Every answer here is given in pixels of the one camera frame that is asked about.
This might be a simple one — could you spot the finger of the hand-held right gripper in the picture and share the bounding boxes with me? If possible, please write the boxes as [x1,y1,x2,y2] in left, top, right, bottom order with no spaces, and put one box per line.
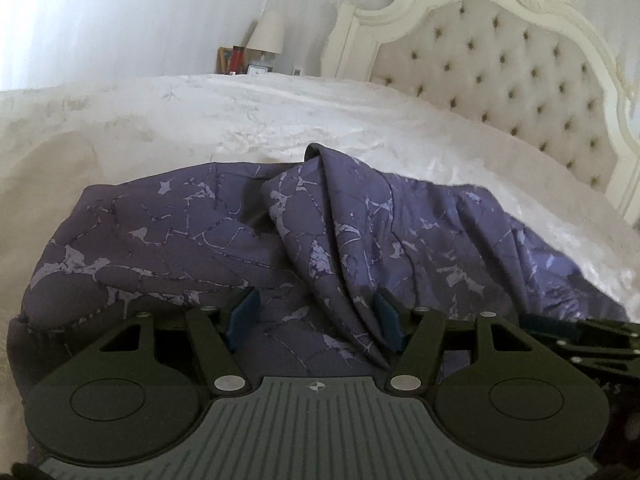
[550,341,640,377]
[520,315,640,347]

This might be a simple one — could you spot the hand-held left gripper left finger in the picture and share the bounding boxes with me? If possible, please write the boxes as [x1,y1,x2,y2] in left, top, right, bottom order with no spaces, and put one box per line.
[97,287,261,396]

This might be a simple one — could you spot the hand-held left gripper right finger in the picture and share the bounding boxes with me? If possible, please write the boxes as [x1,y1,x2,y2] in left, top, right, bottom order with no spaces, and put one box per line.
[374,289,528,396]

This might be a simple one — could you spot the purple patterned hooded jacket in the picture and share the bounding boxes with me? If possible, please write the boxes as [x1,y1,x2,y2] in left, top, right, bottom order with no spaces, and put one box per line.
[6,143,632,461]

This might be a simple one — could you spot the cream bedspread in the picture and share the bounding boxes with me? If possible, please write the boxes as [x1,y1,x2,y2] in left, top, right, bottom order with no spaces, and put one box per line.
[0,72,640,461]

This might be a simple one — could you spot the cream tufted headboard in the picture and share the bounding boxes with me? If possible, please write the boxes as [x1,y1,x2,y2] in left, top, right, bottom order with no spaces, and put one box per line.
[320,0,640,221]

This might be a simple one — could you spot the white table lamp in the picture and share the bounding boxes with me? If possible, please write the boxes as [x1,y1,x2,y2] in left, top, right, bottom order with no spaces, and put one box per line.
[246,9,286,68]

